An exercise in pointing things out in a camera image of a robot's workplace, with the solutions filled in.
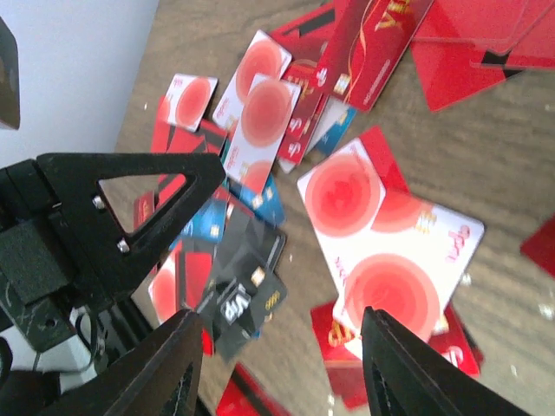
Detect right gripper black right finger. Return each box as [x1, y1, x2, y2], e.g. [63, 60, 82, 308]
[362, 307, 526, 416]

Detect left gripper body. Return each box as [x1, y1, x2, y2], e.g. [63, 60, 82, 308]
[1, 159, 87, 351]

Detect red card horizontal stripe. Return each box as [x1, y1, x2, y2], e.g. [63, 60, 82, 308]
[216, 363, 291, 416]

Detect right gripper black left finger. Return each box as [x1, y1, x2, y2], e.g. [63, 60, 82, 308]
[40, 310, 203, 415]

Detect white card red circle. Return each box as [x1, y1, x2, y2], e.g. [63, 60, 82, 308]
[297, 138, 485, 341]

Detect red VIP card handled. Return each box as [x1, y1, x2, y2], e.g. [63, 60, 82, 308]
[310, 0, 433, 112]

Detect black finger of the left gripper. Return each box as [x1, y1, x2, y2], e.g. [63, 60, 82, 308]
[37, 153, 225, 309]

